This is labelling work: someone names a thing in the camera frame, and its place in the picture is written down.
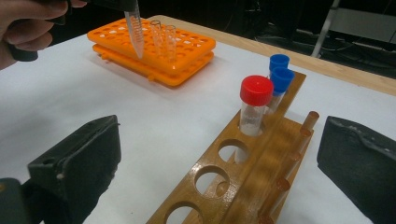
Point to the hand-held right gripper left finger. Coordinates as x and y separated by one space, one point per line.
77 168

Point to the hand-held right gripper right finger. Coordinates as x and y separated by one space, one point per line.
358 165

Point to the clear test tube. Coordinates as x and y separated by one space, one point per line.
170 40
155 32
137 37

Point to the orange plastic tube rack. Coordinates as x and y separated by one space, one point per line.
186 59

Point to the blue cap test tube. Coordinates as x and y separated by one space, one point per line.
281 80
278 61

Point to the wooden test tube rack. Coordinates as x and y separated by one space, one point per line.
246 186

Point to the red cap test tube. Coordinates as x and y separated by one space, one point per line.
257 90

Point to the white table mat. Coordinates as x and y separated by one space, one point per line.
155 124

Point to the white metal stand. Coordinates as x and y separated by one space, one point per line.
361 25

